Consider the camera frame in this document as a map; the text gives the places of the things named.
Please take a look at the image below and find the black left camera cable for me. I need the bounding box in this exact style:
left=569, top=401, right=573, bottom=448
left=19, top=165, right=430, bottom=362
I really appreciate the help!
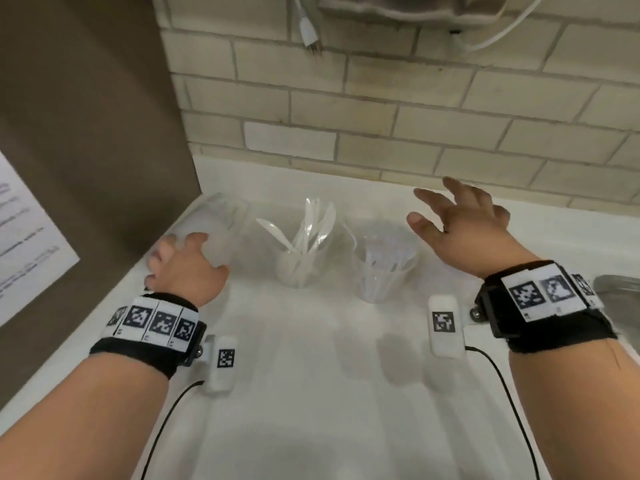
left=139, top=379, right=206, bottom=480

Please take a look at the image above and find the white wall appliance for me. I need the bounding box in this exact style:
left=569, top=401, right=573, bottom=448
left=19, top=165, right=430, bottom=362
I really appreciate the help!
left=317, top=0, right=511, bottom=29

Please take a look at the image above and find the person's left hand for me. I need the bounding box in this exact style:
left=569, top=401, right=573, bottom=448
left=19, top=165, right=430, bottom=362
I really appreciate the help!
left=143, top=232, right=231, bottom=311

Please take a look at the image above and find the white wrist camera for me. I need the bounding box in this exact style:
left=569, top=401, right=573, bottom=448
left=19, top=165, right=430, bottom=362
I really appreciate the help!
left=427, top=294, right=467, bottom=359
left=202, top=335, right=239, bottom=395

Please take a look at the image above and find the person's right forearm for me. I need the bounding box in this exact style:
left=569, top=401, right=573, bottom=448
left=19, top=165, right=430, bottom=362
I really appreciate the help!
left=507, top=338, right=640, bottom=480

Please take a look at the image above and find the person's right hand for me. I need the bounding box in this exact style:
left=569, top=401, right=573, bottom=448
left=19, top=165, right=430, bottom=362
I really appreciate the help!
left=405, top=175, right=545, bottom=281

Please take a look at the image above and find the black camera cable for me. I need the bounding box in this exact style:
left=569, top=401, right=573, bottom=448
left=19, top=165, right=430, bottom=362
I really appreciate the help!
left=139, top=379, right=206, bottom=480
left=465, top=346, right=545, bottom=480

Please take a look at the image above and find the stainless steel sink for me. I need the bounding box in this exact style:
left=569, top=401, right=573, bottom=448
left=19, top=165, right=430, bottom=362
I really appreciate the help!
left=592, top=274, right=640, bottom=355

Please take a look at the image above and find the sleeve of stacked clear cups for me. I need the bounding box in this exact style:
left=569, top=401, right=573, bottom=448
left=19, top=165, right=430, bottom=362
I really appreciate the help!
left=147, top=192, right=249, bottom=275

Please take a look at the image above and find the black left wrist strap with markers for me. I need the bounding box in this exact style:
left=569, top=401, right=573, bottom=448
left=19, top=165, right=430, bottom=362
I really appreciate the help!
left=89, top=292, right=209, bottom=381

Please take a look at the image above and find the person's left forearm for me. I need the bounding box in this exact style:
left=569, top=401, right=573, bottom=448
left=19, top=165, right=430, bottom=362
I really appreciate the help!
left=0, top=352, right=172, bottom=480

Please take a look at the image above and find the white power plug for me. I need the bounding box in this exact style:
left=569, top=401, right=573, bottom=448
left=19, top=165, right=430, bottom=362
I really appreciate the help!
left=292, top=0, right=324, bottom=57

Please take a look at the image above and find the wide clear plastic cup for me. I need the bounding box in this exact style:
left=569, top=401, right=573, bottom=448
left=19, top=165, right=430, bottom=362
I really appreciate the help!
left=272, top=214, right=341, bottom=289

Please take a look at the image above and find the white appliance cord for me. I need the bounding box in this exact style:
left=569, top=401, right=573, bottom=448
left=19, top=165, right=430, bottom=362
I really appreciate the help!
left=449, top=0, right=549, bottom=53

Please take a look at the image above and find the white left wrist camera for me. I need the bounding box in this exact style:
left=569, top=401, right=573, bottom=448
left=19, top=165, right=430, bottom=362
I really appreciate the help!
left=202, top=335, right=239, bottom=395

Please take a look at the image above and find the white paper notice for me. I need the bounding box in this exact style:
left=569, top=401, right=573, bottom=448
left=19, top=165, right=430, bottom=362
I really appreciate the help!
left=0, top=149, right=81, bottom=328

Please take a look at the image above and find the black wrist strap with markers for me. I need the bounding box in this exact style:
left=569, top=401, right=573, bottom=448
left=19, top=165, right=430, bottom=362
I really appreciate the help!
left=473, top=260, right=619, bottom=355
left=89, top=292, right=209, bottom=381

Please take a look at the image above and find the black right wrist strap with markers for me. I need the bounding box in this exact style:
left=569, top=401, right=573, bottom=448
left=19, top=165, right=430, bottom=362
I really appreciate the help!
left=473, top=260, right=619, bottom=355

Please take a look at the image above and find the black right camera cable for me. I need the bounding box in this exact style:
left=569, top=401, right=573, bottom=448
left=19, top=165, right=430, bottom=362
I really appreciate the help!
left=465, top=346, right=545, bottom=480

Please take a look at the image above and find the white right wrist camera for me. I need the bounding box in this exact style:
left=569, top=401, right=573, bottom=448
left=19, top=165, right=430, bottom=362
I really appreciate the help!
left=427, top=294, right=467, bottom=359

